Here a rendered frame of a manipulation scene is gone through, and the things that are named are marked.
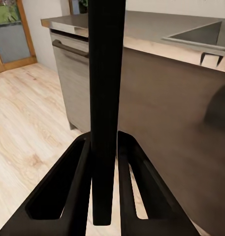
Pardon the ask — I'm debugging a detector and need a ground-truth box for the poster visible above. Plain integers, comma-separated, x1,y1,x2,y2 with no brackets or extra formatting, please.
88,0,126,226

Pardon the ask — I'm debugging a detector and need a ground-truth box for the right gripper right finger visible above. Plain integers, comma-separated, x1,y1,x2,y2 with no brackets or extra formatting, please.
117,131,201,236

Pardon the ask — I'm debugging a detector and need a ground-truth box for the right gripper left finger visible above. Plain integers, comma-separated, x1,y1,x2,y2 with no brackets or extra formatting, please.
0,132,92,236

